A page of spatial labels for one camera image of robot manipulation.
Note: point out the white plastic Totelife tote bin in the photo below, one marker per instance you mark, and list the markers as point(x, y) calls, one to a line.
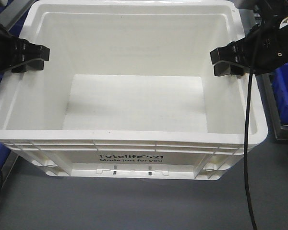
point(129, 90)

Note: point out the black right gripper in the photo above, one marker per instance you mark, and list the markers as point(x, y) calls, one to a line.
point(264, 48)

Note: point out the blue bin far right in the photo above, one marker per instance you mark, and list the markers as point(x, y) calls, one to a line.
point(280, 91)

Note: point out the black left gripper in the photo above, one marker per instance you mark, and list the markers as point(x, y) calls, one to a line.
point(29, 56)

